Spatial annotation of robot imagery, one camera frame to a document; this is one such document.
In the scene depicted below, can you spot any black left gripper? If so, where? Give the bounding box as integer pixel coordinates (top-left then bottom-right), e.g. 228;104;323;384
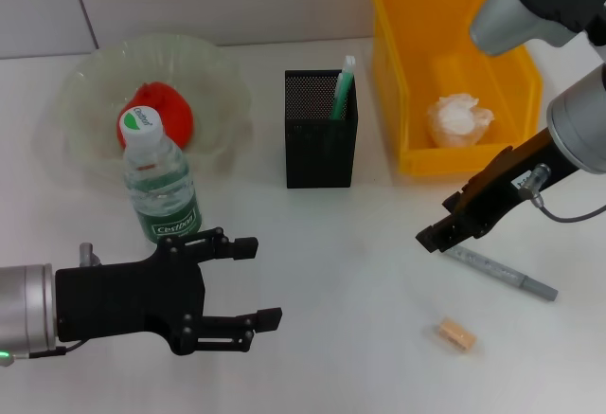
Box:
55;227;283;356

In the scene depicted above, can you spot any black mesh pen holder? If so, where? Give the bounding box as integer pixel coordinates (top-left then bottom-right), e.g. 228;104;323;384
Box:
283;68;359;190

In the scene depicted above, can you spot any grey marker pen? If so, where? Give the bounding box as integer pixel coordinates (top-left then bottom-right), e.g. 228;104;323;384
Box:
444;243;559;302

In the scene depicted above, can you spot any pale green glass fruit plate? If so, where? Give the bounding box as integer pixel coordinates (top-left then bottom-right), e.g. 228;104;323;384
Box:
49;32;257;183

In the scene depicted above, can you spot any small beige eraser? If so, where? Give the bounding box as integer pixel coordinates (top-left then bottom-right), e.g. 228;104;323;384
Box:
434;317;477;353

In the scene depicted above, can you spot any left gripper cable with connector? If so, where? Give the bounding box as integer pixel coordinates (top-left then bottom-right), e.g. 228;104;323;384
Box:
9;242;102;363

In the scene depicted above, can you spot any clear green-label water bottle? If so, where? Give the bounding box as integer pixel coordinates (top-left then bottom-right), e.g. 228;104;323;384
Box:
117;106;204;247

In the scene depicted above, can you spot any mint green utility knife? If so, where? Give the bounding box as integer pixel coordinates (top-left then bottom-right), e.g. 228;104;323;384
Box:
330;55;357;121

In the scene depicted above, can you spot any yellow plastic bin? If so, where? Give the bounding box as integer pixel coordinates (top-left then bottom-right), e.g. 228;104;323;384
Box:
368;0;544;177

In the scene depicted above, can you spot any white paper ball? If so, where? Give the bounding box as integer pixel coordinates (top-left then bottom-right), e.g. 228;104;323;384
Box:
425;92;497;149

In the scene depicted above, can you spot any red-orange toy orange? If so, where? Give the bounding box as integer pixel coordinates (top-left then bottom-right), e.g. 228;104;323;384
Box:
116;81;194;153

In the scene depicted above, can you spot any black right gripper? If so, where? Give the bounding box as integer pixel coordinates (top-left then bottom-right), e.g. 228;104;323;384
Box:
415;127;578;255

